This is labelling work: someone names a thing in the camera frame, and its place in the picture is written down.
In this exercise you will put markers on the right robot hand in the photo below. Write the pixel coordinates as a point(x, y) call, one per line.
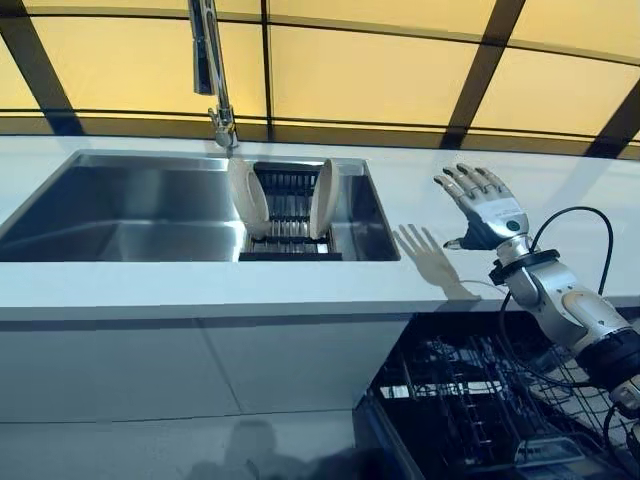
point(492, 210)

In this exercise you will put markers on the cream ceramic plate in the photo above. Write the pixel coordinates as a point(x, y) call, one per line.
point(247, 200)
point(324, 200)

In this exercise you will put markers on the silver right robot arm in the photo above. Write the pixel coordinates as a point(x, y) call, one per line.
point(565, 300)

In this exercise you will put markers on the black tined dishwasher plate rack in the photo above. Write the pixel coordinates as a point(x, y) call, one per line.
point(475, 400)

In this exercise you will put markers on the built-in dishwasher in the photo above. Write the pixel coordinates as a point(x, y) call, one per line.
point(377, 445)

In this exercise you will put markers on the black dish drying rack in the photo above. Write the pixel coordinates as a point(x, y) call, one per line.
point(290, 210)

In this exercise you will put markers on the chrome pull-down kitchen faucet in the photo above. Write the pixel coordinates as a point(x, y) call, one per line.
point(212, 65)

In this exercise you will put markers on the stainless steel kitchen sink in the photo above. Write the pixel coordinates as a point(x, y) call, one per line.
point(140, 215)

